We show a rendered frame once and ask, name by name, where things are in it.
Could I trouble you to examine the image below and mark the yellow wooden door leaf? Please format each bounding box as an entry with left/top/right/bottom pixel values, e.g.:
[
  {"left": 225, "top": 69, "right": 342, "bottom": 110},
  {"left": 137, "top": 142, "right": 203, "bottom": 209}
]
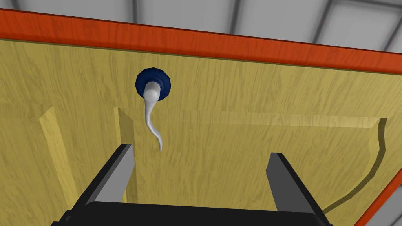
[{"left": 0, "top": 39, "right": 402, "bottom": 226}]

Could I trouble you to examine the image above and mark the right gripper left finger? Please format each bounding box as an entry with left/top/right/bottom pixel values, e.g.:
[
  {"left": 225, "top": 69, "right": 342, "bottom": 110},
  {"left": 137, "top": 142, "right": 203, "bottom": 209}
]
[{"left": 73, "top": 144, "right": 135, "bottom": 210}]

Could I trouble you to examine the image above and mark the blue and white door handle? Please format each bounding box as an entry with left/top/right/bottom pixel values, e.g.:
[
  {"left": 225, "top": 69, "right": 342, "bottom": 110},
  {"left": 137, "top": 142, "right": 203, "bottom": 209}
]
[{"left": 135, "top": 67, "right": 172, "bottom": 152}]

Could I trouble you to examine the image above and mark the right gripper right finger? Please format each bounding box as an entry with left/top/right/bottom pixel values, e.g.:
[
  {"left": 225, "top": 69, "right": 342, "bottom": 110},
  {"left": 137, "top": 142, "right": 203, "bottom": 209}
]
[{"left": 265, "top": 152, "right": 325, "bottom": 215}]

